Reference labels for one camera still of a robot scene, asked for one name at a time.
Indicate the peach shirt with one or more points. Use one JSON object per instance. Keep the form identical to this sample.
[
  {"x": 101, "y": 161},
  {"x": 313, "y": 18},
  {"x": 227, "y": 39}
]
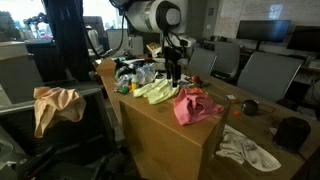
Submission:
[{"x": 58, "y": 103}]

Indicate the whiteboard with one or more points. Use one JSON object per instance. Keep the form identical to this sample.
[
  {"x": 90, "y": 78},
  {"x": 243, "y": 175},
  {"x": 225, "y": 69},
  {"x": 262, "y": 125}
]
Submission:
[{"x": 250, "y": 10}]

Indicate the pale green towel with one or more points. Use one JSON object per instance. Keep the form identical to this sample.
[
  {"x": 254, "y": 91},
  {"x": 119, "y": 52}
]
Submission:
[{"x": 163, "y": 93}]

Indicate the long wooden table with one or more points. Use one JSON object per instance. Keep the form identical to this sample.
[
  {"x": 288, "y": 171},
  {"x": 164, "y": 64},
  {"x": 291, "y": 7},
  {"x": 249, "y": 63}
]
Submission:
[{"x": 253, "y": 121}]

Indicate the grey partition panel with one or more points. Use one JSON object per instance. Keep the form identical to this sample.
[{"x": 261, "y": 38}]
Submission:
[{"x": 20, "y": 80}]

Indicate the small colourful cube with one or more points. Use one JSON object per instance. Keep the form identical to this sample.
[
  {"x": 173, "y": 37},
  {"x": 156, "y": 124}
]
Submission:
[{"x": 231, "y": 98}]

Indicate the tiny orange piece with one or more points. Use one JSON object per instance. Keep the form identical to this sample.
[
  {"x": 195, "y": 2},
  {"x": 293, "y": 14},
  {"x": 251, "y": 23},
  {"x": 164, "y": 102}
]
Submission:
[{"x": 236, "y": 112}]

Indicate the white crumpled cloth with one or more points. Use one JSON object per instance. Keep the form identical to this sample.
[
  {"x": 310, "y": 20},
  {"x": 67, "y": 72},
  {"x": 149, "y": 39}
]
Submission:
[{"x": 246, "y": 150}]

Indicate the grey office chair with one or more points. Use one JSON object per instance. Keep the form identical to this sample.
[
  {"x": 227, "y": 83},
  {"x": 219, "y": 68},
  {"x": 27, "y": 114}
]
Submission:
[
  {"x": 228, "y": 56},
  {"x": 83, "y": 133},
  {"x": 268, "y": 75},
  {"x": 201, "y": 61}
]

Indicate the small red object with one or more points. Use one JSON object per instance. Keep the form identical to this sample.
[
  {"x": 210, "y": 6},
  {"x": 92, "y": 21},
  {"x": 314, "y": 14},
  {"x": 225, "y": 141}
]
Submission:
[{"x": 196, "y": 79}]

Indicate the black cylinder container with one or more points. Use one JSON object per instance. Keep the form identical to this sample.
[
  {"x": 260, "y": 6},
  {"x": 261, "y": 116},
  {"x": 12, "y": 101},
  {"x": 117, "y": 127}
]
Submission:
[{"x": 291, "y": 135}]

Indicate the clear plastic bag pile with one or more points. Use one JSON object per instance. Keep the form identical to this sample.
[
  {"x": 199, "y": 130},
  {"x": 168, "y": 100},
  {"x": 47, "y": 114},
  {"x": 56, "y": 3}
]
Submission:
[{"x": 145, "y": 71}]

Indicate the white bottle yellow label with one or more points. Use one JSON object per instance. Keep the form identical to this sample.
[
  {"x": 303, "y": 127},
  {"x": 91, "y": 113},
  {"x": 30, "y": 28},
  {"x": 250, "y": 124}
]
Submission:
[{"x": 135, "y": 83}]

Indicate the small green object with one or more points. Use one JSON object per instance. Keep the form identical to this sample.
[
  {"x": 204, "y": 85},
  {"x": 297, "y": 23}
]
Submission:
[{"x": 124, "y": 89}]

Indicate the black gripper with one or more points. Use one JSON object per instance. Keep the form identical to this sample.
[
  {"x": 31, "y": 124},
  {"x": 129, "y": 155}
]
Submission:
[{"x": 172, "y": 56}]

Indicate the pink shirt orange print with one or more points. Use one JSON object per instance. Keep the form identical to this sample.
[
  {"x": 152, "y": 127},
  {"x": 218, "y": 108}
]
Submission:
[{"x": 195, "y": 106}]

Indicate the small open cardboard box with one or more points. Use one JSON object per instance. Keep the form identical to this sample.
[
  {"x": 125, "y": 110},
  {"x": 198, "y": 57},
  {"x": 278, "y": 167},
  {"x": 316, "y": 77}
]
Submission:
[{"x": 106, "y": 66}]

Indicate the black round speaker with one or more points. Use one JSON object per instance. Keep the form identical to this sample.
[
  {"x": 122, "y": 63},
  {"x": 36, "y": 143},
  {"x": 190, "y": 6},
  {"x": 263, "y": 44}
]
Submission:
[{"x": 250, "y": 107}]

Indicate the yellow cloth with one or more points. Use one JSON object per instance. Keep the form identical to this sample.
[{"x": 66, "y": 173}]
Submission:
[{"x": 141, "y": 90}]

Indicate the black computer monitor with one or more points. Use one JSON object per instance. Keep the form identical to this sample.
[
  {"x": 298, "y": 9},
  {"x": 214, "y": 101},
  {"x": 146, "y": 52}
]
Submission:
[
  {"x": 263, "y": 30},
  {"x": 305, "y": 38}
]

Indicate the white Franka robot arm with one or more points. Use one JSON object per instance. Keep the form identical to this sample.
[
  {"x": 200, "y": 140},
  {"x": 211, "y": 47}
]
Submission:
[{"x": 146, "y": 15}]

